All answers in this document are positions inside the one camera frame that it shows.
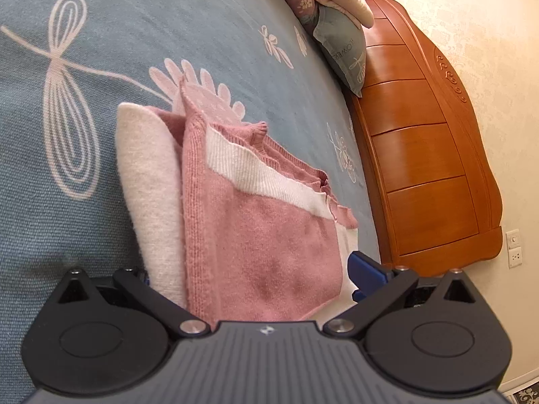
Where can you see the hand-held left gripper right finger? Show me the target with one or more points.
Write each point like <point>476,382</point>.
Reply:
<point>366,273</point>

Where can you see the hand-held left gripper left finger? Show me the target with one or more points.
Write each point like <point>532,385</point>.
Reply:
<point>139,292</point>

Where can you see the pink and white knit sweater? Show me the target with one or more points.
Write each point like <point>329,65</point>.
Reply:
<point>261,240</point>

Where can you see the wooden headboard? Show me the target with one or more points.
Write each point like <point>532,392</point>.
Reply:
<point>421,155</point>

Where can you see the green pillow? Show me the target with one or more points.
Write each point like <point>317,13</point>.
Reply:
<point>341,46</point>

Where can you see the white wall socket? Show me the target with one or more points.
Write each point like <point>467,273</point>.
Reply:
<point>515,258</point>

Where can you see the white wall switch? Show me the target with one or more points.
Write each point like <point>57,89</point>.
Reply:
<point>513,238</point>

